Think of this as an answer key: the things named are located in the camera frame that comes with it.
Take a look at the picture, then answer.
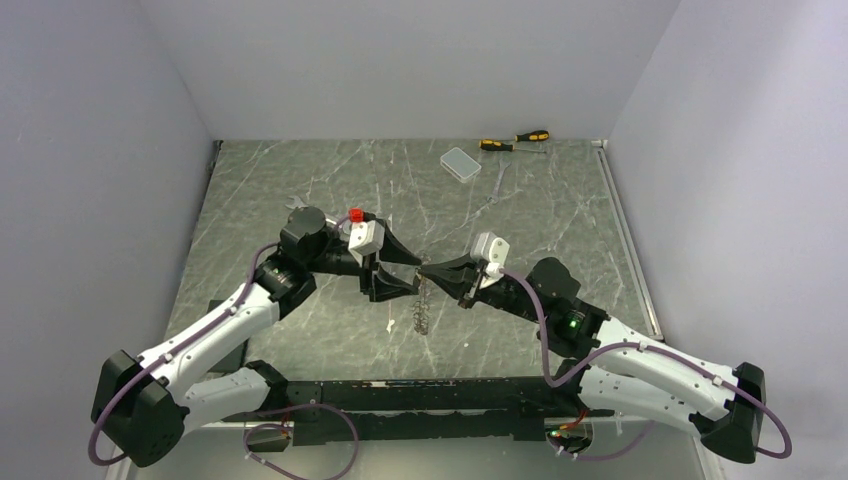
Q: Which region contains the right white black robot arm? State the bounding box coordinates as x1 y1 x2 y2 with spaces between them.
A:
418 256 765 464

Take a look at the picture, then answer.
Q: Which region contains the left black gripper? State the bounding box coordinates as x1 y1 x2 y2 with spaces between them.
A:
306 220 422 302

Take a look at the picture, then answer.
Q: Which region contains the white plastic box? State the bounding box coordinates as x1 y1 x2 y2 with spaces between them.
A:
440 147 482 184

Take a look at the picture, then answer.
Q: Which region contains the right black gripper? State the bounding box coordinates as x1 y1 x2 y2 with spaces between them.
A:
419 251 547 323

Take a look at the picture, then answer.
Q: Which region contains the yellow black screwdriver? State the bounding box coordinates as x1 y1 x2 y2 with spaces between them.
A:
514 130 550 142
478 139 544 153

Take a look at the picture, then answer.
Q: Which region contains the large silver combination wrench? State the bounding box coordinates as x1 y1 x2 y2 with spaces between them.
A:
286 195 308 210

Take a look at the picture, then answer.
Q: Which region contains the yellow black screwdriver rear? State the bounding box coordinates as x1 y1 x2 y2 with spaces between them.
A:
514 130 550 142

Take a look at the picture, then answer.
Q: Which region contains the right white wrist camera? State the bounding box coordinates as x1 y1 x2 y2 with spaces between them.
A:
470 232 511 289

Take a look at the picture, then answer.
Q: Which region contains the yellow black screwdriver front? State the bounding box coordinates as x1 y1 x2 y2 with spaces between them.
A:
478 139 544 153

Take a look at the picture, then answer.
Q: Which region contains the small silver wrench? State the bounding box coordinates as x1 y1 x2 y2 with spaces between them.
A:
486 158 512 204

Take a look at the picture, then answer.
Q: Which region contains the purple cable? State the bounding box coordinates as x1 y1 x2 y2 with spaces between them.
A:
88 213 360 480
490 268 794 463

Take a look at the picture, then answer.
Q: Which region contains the aluminium rail frame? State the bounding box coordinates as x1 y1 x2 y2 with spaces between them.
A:
105 374 723 480

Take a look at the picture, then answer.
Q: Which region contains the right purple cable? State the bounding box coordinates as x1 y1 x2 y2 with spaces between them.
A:
490 268 794 463

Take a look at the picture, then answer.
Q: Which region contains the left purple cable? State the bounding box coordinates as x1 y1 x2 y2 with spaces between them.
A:
88 213 360 480

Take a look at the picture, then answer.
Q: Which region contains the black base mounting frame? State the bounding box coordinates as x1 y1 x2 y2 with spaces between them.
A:
224 376 612 446

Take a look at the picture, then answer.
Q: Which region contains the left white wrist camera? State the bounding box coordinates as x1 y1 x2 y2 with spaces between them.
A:
348 208 385 267

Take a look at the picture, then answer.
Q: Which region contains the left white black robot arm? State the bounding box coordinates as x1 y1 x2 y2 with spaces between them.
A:
87 206 423 467

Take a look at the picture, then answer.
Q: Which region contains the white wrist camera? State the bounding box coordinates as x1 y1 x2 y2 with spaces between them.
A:
348 208 385 267
470 232 511 289

